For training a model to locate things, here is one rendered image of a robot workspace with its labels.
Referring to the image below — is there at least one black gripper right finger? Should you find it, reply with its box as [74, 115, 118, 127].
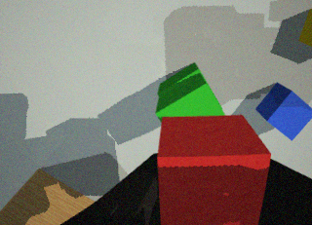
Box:
[257, 159, 312, 225]

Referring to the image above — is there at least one blue block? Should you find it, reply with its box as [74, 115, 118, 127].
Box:
[255, 82, 312, 140]

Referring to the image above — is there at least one red block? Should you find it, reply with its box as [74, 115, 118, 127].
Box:
[157, 115, 272, 225]

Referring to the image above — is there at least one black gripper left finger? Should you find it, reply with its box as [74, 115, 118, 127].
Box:
[61, 154, 161, 225]

